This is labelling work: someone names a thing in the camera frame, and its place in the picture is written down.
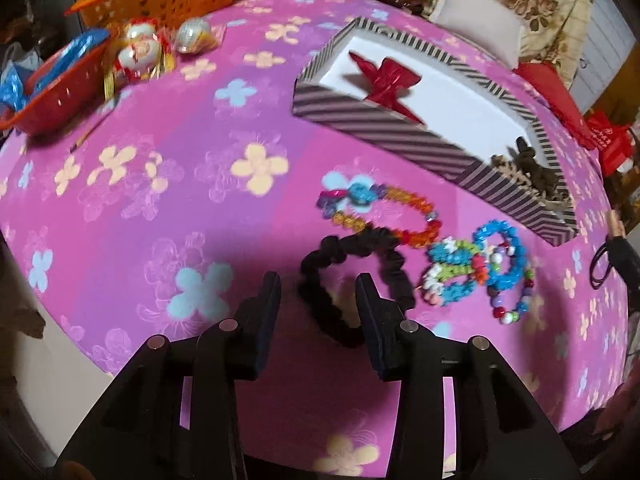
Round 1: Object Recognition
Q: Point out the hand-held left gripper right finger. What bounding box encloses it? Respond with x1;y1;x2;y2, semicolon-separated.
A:
354;272;583;480

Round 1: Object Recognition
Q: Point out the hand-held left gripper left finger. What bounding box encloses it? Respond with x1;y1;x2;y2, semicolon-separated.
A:
52;271;282;480

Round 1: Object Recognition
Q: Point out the black scrunchie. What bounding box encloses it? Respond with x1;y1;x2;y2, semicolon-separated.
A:
297;225;417;348

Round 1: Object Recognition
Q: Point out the green flower bead bracelet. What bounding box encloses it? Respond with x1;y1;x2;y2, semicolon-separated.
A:
421;236;490;307

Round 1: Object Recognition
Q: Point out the orange translucent bead bracelet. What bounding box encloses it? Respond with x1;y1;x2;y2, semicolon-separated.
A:
317;182;444;248

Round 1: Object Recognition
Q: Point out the blue bead bracelet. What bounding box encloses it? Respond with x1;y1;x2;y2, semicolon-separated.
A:
472;220;535;292

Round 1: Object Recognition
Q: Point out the multicoloured round bead bracelet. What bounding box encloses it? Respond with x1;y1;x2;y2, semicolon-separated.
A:
486;245;537;327

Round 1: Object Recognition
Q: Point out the striped cardboard box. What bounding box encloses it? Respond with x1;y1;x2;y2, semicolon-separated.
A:
291;16;581;247

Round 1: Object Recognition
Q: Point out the leopard print scrunchie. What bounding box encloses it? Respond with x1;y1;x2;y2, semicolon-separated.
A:
490;155;573;211

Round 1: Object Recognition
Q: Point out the brown scrunchie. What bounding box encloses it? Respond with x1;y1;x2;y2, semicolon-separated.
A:
507;136;561;198

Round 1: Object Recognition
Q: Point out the red satin bow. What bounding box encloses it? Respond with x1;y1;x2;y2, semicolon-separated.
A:
348;51;426;125

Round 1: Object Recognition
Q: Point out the white round ornament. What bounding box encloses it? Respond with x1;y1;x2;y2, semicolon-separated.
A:
125;19;161;43
116;40;162;81

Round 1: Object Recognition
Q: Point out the red fringed pillow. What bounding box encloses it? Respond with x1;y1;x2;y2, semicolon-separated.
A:
515;61;598;151

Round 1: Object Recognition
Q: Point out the red shopping bag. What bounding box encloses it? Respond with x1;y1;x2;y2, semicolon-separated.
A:
585;112;636;176

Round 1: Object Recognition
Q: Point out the red plastic bowl basket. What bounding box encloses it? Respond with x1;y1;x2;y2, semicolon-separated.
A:
0;35;118;137

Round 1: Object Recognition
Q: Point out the white pillow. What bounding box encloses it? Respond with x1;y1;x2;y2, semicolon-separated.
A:
430;0;526;68

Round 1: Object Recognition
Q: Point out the blue foil wrapper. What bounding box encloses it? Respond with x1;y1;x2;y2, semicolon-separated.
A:
0;27;111;113

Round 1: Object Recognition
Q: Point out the cream floral quilt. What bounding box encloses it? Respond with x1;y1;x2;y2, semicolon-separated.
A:
375;0;598;76

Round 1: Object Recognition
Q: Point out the black corded object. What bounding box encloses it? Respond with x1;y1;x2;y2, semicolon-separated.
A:
590;210;640;311

